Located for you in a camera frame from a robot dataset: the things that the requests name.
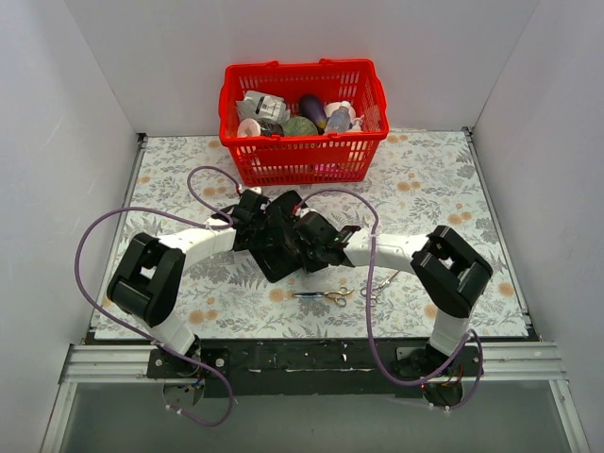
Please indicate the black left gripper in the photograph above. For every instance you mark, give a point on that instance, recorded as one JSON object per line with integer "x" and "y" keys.
{"x": 272, "y": 244}

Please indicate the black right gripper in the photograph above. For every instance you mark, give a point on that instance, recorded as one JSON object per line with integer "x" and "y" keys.
{"x": 310, "y": 255}

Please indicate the black zip tool case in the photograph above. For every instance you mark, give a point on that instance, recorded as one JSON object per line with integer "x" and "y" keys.
{"x": 271, "y": 238}

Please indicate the silver thinning scissors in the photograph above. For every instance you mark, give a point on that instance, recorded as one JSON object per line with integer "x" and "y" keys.
{"x": 338, "y": 297}

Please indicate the silver straight hair scissors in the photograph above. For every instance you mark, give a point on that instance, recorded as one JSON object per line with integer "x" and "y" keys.
{"x": 378, "y": 288}

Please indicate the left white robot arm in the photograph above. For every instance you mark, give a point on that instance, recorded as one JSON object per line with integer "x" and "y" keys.
{"x": 147, "y": 280}

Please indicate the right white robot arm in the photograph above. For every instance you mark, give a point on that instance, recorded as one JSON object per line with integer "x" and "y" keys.
{"x": 451, "y": 271}

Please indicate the white paper cup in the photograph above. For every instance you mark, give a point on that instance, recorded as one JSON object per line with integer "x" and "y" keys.
{"x": 249, "y": 127}

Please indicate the red plastic shopping basket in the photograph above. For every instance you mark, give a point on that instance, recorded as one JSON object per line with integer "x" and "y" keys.
{"x": 263, "y": 161}

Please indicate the green round melon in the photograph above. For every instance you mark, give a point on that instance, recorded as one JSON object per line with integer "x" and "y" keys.
{"x": 299, "y": 126}

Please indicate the crumpled silver foil pouch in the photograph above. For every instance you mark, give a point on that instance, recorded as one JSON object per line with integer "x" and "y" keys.
{"x": 261, "y": 106}

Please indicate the white pump bottle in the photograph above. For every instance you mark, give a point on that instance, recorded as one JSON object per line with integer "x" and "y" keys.
{"x": 356, "y": 125}

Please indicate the clear plastic bottle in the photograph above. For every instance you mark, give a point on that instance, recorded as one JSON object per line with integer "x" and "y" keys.
{"x": 339, "y": 121}

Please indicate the floral table mat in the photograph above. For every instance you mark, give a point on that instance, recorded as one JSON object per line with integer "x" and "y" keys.
{"x": 415, "y": 182}

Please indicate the purple eggplant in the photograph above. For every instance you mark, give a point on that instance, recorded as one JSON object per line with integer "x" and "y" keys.
{"x": 312, "y": 108}

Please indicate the white bowl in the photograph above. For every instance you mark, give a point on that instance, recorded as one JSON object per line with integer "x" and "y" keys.
{"x": 331, "y": 107}

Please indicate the black table edge rail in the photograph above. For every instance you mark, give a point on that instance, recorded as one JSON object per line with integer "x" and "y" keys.
{"x": 300, "y": 367}

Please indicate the aluminium frame rail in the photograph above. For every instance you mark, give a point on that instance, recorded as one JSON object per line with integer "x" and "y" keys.
{"x": 502, "y": 416}

